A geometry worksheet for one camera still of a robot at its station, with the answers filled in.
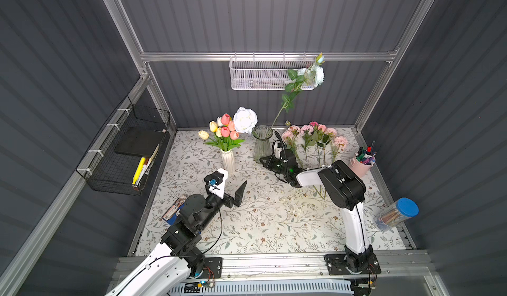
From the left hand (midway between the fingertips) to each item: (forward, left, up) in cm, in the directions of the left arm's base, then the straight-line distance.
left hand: (235, 178), depth 68 cm
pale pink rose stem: (+36, -55, -23) cm, 70 cm away
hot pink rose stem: (+51, -43, -23) cm, 71 cm away
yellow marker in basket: (+4, +35, -1) cm, 36 cm away
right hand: (+23, -10, -20) cm, 32 cm away
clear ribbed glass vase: (+31, -10, -10) cm, 34 cm away
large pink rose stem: (+43, -50, -22) cm, 69 cm away
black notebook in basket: (+18, +40, 0) cm, 44 cm away
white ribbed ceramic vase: (+19, +6, -15) cm, 25 cm away
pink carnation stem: (+46, -36, -24) cm, 63 cm away
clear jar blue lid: (-9, -58, -11) cm, 60 cm away
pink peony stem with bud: (+42, -27, -22) cm, 55 cm away
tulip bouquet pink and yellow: (+18, +5, +3) cm, 19 cm away
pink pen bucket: (+18, -57, -16) cm, 62 cm away
